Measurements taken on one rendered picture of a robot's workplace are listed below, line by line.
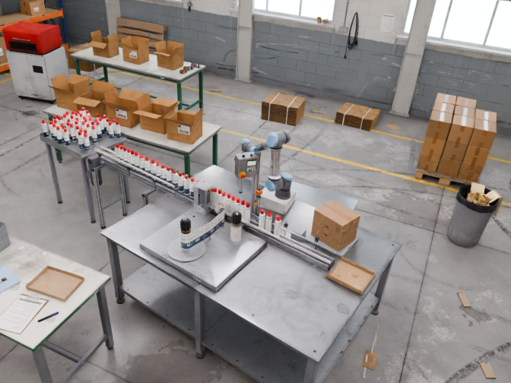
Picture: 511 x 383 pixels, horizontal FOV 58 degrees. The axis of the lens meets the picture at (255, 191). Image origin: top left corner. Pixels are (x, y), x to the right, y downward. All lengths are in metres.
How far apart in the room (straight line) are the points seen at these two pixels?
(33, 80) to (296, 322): 6.72
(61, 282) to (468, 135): 5.15
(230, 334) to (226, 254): 0.70
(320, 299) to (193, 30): 7.62
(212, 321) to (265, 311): 0.84
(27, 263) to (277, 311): 1.98
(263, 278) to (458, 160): 3.97
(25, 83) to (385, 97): 6.35
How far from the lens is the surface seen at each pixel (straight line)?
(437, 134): 6.71
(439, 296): 5.12
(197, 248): 3.77
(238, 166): 3.83
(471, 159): 6.83
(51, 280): 3.84
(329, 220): 3.84
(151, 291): 4.41
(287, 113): 7.91
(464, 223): 5.71
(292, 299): 3.50
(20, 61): 8.88
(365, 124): 8.09
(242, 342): 3.99
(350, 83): 9.12
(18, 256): 4.15
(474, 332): 4.93
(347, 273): 3.78
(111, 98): 6.11
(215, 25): 9.92
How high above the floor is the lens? 3.34
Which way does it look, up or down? 33 degrees down
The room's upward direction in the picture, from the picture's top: 4 degrees clockwise
